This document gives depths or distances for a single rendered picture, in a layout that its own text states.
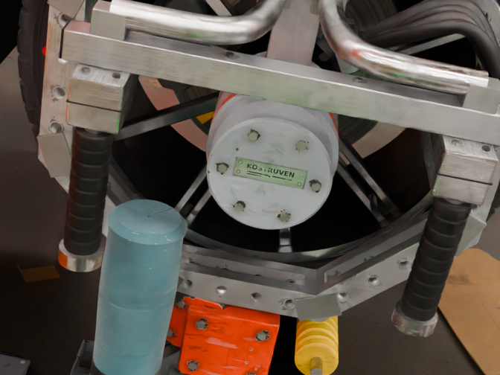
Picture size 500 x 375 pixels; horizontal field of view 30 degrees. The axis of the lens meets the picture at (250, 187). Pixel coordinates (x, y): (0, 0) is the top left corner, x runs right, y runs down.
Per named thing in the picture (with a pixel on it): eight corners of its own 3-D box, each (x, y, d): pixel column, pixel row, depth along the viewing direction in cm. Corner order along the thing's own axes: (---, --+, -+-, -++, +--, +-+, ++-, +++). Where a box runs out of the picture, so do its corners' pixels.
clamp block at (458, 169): (470, 164, 93) (486, 116, 91) (484, 208, 85) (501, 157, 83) (421, 154, 93) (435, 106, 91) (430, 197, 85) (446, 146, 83)
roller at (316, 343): (332, 271, 149) (340, 241, 146) (332, 394, 123) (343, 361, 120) (296, 264, 149) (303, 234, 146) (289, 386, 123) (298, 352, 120)
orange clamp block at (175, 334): (182, 256, 126) (162, 306, 130) (174, 289, 119) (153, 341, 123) (231, 273, 126) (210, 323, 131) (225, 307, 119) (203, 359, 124)
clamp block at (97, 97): (136, 97, 93) (143, 48, 90) (118, 137, 85) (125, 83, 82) (86, 88, 93) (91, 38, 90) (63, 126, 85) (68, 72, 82)
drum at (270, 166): (323, 158, 116) (349, 53, 109) (322, 249, 97) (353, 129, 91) (212, 136, 116) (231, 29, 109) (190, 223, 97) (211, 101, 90)
